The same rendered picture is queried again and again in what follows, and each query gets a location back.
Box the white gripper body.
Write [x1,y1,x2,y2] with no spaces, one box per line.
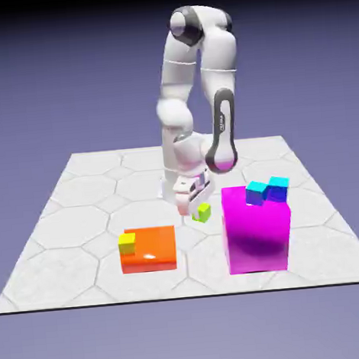
[172,176,217,213]

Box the small green cube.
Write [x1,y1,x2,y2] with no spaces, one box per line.
[191,202,213,225]

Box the small blue cube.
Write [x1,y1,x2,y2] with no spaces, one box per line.
[263,175,292,205]
[244,179,271,208]

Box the small yellow cube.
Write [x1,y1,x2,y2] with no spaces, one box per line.
[117,232,138,257]

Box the large orange box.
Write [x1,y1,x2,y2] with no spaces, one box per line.
[117,225,179,276]

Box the large magenta box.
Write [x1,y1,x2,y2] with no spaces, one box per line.
[219,181,297,277]

